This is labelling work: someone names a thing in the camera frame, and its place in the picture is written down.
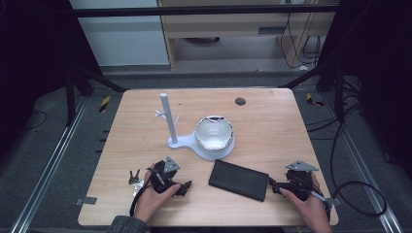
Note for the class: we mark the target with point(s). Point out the person's left hand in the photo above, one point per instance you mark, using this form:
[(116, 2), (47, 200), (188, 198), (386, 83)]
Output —
[(149, 202)]

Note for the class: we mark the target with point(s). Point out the round table grommet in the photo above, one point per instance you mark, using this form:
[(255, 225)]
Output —
[(240, 101)]

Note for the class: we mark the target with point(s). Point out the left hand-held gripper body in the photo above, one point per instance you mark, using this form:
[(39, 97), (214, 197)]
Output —
[(160, 174)]

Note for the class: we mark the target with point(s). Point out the black metal stand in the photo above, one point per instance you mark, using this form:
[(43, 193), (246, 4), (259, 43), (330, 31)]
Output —
[(338, 93), (70, 97)]

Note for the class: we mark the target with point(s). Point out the metal floor rail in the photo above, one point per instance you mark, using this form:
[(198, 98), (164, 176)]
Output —
[(48, 165), (362, 165)]

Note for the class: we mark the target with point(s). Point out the white cabinet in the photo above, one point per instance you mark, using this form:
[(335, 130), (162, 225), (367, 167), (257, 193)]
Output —
[(123, 42)]

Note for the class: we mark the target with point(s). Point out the yellow black floor tape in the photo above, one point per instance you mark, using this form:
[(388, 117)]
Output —
[(313, 100), (104, 104)]

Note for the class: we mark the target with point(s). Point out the white stand with hooks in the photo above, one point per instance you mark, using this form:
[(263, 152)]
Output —
[(188, 142)]

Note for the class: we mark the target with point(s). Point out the grey tape strip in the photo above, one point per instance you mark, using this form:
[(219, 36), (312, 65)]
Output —
[(333, 202), (86, 200)]

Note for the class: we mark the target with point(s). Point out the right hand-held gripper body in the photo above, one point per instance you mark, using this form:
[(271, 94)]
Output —
[(299, 181)]

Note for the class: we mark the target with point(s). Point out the black curtain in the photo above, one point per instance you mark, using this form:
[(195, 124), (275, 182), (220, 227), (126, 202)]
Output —
[(379, 64), (32, 64)]

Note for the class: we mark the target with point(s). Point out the white bowl with silver rim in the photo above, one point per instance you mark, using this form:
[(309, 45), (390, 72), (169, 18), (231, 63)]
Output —
[(213, 132)]

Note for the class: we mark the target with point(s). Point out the person's right hand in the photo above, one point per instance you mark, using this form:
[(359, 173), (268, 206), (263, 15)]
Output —
[(312, 213)]

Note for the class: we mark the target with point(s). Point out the black wallet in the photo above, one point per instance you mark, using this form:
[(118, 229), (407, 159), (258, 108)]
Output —
[(238, 179)]

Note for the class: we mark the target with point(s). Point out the black horizontal bar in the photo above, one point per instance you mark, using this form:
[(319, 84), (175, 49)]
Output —
[(200, 10)]

